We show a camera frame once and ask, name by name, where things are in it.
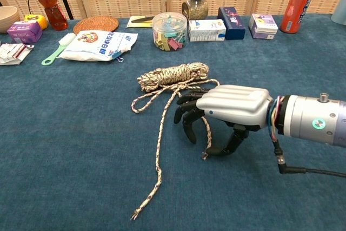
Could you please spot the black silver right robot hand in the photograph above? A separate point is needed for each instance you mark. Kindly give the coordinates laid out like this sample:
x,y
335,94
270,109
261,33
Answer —
x,y
235,101

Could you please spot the white and blue box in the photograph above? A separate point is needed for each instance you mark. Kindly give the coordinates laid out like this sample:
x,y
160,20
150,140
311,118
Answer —
x,y
206,30

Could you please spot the dark blue tall box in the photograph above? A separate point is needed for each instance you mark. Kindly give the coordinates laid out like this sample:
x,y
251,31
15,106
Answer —
x,y
232,24

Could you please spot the purple and white box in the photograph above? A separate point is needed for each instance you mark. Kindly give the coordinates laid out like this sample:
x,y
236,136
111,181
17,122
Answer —
x,y
263,26

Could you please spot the clear tub of coloured clips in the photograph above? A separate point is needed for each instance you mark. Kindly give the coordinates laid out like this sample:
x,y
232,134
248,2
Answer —
x,y
169,32

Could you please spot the glass jar black lid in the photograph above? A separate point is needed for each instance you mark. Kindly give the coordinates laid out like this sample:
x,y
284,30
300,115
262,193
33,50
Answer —
x,y
196,7

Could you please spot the red drink can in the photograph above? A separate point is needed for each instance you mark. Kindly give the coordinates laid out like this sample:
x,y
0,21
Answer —
x,y
297,6

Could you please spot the razor in yellow package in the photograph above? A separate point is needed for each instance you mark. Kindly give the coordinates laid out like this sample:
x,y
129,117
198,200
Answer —
x,y
139,22

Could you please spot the blue binder clip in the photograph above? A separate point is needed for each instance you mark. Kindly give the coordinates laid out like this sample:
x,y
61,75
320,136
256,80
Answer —
x,y
116,54

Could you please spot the light blue cup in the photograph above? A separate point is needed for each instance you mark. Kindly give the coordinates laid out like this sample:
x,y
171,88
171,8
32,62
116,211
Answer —
x,y
340,12

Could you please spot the white sugar bag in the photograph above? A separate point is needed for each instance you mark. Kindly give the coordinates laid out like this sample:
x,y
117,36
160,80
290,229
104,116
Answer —
x,y
97,45

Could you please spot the round woven rattan coaster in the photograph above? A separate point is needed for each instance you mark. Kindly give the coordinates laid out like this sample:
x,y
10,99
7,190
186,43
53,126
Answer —
x,y
96,24

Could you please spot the dark blue table carpet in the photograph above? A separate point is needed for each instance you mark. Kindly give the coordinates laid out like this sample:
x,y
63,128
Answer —
x,y
81,147

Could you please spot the mint green brush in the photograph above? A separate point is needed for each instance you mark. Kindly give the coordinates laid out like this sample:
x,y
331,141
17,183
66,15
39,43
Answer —
x,y
58,51

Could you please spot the honey bottle yellow cap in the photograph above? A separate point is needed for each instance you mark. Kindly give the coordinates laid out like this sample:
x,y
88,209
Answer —
x,y
54,14

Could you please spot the yellow tape measure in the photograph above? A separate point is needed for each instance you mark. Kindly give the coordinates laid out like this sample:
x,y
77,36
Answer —
x,y
40,21

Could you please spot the small purple box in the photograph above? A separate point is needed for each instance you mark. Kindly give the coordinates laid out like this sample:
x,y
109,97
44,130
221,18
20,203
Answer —
x,y
24,32

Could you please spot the white foil snack packet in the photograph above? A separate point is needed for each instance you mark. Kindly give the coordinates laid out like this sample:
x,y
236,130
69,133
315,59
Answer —
x,y
12,53

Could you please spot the beige bowl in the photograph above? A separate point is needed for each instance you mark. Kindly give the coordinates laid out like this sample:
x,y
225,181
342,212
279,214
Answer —
x,y
7,17

